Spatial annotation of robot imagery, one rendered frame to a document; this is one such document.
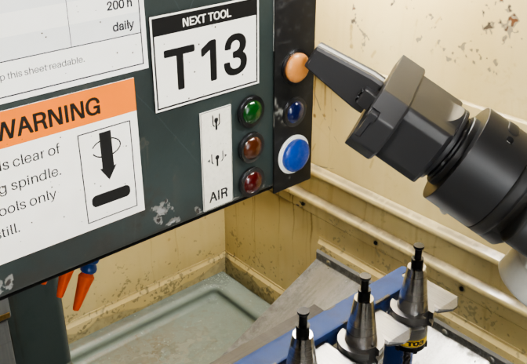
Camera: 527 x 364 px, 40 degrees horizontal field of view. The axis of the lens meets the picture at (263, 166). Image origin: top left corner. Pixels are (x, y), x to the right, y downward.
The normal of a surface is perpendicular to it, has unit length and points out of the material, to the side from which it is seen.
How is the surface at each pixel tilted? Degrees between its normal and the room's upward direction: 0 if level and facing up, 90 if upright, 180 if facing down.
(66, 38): 90
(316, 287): 24
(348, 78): 90
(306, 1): 90
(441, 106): 30
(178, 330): 0
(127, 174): 90
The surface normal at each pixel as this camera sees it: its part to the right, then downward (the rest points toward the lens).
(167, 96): 0.65, 0.33
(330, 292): -0.31, -0.70
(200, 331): 0.00, -0.90
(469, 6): -0.76, 0.29
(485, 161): -0.04, 0.00
